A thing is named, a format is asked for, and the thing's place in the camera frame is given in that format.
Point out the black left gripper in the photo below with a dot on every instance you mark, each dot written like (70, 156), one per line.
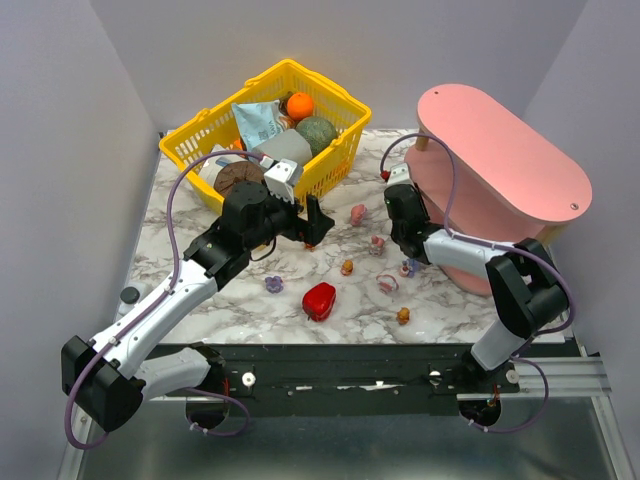
(304, 228)

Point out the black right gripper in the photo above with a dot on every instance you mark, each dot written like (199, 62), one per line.
(398, 198)

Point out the pink pig toy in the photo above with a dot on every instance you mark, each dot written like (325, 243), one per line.
(357, 214)

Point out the purple bunny toy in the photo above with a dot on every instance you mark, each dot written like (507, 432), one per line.
(409, 268)

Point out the pink ring toy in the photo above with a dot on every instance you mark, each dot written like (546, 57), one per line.
(387, 283)

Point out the purple flower toy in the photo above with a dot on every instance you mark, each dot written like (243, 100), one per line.
(274, 284)

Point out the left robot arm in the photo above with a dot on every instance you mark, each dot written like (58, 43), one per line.
(102, 375)

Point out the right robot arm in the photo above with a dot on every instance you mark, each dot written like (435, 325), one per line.
(527, 290)

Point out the pink three-tier shelf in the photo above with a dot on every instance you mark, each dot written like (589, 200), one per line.
(488, 174)

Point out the red bell pepper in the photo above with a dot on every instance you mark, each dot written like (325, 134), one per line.
(319, 301)

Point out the grey paper towel roll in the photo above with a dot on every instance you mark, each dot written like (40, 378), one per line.
(289, 145)

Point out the green melon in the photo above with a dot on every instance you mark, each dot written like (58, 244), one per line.
(318, 132)

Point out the light blue chips bag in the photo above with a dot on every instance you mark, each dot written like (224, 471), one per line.
(258, 122)

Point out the yellow plastic shopping basket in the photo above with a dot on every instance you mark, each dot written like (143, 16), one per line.
(214, 130)

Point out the white bottle black cap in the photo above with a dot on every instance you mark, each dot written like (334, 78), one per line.
(131, 295)

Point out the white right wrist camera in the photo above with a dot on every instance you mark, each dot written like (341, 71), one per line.
(397, 175)

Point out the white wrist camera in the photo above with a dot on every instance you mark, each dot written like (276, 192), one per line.
(397, 175)
(281, 177)

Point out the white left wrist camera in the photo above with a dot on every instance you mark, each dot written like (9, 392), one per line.
(281, 177)

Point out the white package blue handle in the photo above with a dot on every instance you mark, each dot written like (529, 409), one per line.
(213, 166)

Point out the black mounting rail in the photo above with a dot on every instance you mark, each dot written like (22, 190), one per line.
(282, 380)

